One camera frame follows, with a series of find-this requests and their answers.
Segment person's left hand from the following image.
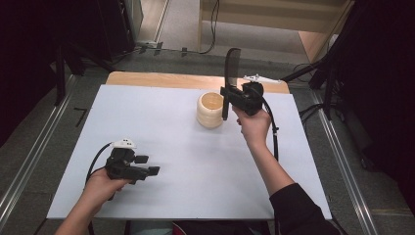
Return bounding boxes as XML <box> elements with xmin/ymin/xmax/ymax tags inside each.
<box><xmin>81</xmin><ymin>167</ymin><xmax>132</xmax><ymax>210</ymax></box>

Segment person's right hand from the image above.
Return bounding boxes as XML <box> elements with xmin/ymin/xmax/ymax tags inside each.
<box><xmin>232</xmin><ymin>106</ymin><xmax>273</xmax><ymax>149</ymax></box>

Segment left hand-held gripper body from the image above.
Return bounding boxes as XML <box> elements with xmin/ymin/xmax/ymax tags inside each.
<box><xmin>104</xmin><ymin>138</ymin><xmax>151</xmax><ymax>186</ymax></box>

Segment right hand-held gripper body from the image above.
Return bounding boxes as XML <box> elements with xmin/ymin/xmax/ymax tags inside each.
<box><xmin>235</xmin><ymin>73</ymin><xmax>282</xmax><ymax>118</ymax></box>

